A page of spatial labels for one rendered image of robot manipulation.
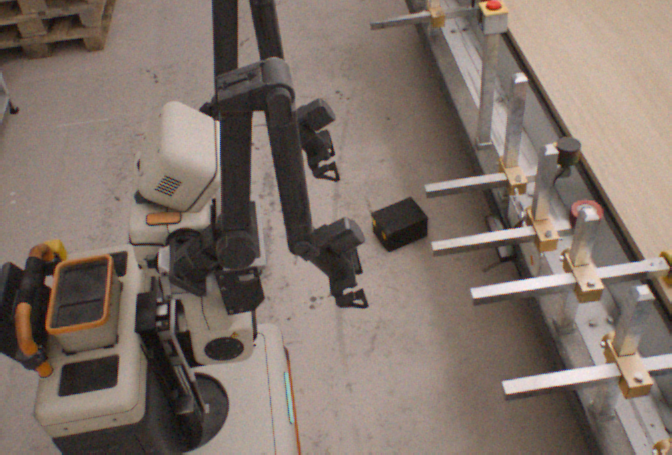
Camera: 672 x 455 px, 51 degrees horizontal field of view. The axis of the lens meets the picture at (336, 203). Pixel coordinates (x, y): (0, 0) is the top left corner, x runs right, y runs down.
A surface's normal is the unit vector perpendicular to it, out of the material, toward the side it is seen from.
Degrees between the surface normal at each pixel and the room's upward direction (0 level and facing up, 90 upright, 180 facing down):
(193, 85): 0
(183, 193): 90
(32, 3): 90
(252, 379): 0
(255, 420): 0
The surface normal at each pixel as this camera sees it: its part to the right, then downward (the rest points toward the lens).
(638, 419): -0.09, -0.71
